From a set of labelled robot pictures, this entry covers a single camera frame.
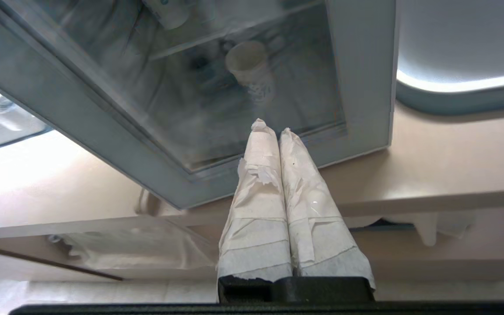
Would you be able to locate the white paper cup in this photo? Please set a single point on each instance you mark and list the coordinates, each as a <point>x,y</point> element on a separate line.
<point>171,11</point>
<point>248,65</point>

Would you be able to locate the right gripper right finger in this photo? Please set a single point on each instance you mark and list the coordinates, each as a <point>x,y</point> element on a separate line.
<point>317,218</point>

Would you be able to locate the clear plastic sheet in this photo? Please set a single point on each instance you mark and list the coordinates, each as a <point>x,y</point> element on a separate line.
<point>138,245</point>

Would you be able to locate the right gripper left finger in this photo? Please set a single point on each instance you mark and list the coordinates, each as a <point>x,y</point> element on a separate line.
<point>256,210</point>

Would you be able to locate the white panel with teal rim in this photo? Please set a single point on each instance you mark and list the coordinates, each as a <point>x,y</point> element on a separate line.
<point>462,43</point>

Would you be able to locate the clear fridge shelf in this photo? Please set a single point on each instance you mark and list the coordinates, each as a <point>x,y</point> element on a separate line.
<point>217,37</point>

